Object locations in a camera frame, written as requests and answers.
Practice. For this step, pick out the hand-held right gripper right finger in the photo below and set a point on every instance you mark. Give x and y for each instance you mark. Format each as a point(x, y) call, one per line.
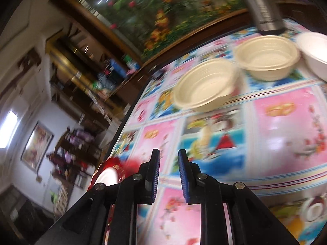
point(183, 176)

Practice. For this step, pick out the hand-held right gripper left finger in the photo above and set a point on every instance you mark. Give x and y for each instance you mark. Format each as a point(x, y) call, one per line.
point(155, 176)

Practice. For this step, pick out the large red glass plate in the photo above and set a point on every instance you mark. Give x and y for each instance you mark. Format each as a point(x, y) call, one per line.
point(112, 162)

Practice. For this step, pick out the white bowl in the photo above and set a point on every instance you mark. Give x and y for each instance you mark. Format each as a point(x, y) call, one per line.
point(314, 51)
point(107, 178)

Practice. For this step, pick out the cream bowl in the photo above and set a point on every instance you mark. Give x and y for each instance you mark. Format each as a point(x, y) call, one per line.
point(204, 86)
point(267, 56)

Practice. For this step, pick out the wooden sideboard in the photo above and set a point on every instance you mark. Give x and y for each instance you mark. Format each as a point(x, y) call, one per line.
point(132, 79)

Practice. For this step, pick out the small black adapter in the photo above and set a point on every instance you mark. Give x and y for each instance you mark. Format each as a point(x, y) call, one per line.
point(157, 74)

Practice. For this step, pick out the gold trimmed display cabinet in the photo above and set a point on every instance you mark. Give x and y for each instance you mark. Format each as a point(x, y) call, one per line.
point(76, 76)

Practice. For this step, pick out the rectangular ceiling light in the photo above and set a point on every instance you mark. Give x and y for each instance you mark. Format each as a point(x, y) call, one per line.
point(9, 130)

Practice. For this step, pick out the fish tank with plants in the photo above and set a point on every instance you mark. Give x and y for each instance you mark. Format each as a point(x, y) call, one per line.
point(153, 10)

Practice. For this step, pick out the steel thermos jug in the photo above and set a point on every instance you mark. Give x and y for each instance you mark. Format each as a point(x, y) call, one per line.
point(263, 5)

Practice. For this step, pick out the framed wall picture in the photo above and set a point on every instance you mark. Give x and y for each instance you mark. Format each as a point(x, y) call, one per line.
point(37, 145)

